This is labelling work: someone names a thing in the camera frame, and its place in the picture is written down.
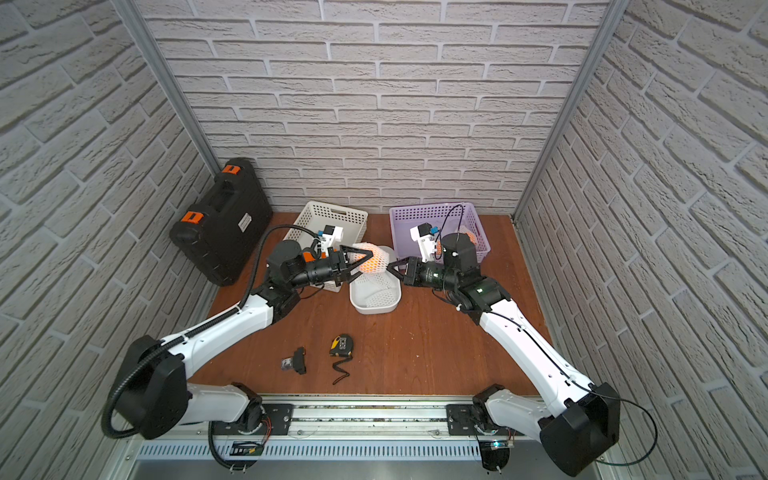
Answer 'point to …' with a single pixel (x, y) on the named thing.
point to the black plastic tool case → (220, 234)
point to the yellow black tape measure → (340, 346)
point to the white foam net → (385, 296)
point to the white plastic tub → (358, 291)
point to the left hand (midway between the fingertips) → (377, 259)
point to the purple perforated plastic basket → (444, 219)
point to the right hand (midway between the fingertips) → (393, 268)
